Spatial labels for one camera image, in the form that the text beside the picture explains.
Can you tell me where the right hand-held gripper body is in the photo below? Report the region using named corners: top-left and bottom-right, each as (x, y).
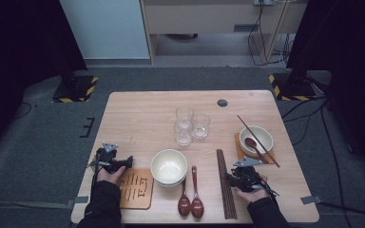
top-left (232, 157), bottom-right (264, 193)

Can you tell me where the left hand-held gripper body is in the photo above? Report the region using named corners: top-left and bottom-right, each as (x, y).
top-left (89, 141), bottom-right (122, 175)

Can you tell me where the row of brown chopsticks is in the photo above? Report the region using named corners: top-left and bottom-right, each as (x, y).
top-left (216, 148), bottom-right (239, 220)

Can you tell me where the carved wooden trivet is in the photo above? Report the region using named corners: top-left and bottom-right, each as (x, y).
top-left (118, 167), bottom-right (155, 211)
top-left (233, 132), bottom-right (277, 165)

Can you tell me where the dark red wooden spoon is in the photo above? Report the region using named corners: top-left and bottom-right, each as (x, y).
top-left (244, 137), bottom-right (270, 164)
top-left (190, 165), bottom-right (205, 219)
top-left (177, 177), bottom-right (192, 218)

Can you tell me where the slim wooden chopstick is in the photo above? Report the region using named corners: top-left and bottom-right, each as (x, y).
top-left (236, 114), bottom-right (281, 169)

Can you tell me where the cream ceramic bowl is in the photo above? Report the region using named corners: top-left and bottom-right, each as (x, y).
top-left (150, 148), bottom-right (188, 184)
top-left (154, 178), bottom-right (186, 188)
top-left (239, 125), bottom-right (275, 159)

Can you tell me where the person's left hand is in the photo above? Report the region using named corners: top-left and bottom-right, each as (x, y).
top-left (96, 165), bottom-right (127, 185)

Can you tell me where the person's right hand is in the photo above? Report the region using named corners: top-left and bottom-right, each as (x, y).
top-left (234, 176), bottom-right (272, 203)

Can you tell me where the black floor tape mark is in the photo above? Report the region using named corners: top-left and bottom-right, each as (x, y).
top-left (79, 117), bottom-right (96, 139)

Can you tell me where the grey tape strip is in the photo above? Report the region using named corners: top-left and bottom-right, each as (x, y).
top-left (299, 195), bottom-right (324, 205)
top-left (66, 196), bottom-right (89, 207)

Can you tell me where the clear drinking glass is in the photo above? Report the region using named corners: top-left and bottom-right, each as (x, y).
top-left (175, 105), bottom-right (195, 126)
top-left (191, 113), bottom-right (211, 141)
top-left (173, 121), bottom-right (194, 147)

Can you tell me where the black striped stand base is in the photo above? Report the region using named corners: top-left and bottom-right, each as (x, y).
top-left (51, 70), bottom-right (99, 104)
top-left (268, 67), bottom-right (317, 102)

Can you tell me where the white cabinet panel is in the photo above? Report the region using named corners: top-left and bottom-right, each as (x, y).
top-left (60, 0), bottom-right (150, 60)

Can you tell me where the black curtain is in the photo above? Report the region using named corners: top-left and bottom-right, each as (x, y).
top-left (0, 0), bottom-right (88, 165)
top-left (286, 0), bottom-right (365, 179)

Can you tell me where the beige wooden desk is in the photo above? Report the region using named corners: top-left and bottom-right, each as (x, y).
top-left (140, 0), bottom-right (308, 65)

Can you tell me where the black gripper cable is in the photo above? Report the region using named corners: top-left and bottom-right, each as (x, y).
top-left (89, 158), bottom-right (100, 199)
top-left (259, 180), bottom-right (280, 198)

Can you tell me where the black floor cable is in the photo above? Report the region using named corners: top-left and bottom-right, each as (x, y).
top-left (280, 96), bottom-right (329, 120)
top-left (12, 102), bottom-right (33, 120)
top-left (317, 201), bottom-right (365, 222)
top-left (319, 101), bottom-right (353, 228)

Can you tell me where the hanging black cable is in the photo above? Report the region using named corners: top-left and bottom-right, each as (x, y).
top-left (247, 0), bottom-right (288, 67)

